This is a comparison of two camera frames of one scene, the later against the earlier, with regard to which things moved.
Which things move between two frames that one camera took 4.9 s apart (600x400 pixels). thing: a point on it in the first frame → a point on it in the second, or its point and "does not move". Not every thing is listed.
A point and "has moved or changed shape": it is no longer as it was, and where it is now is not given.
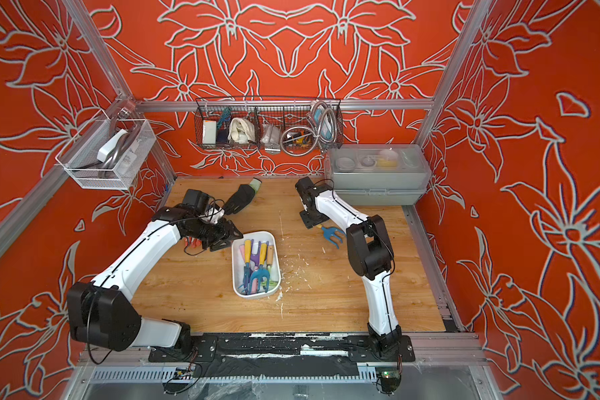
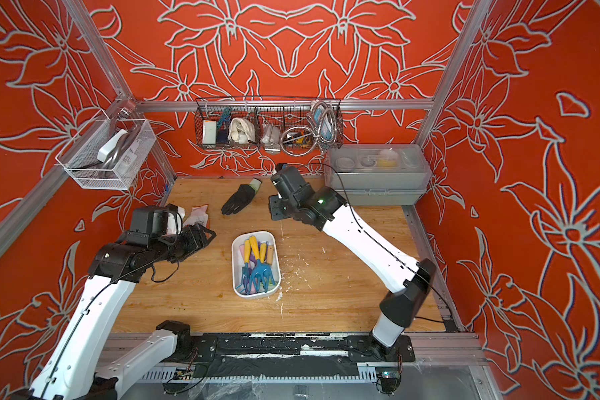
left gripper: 225,236 → 197,238
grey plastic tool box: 377,174 does not move
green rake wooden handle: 269,260 does not move
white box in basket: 209,132 does not move
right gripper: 307,222 → 275,202
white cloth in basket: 241,131 does not move
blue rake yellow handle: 335,235 has moved or changed shape
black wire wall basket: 268,122 does not move
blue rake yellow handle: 246,271 does not move
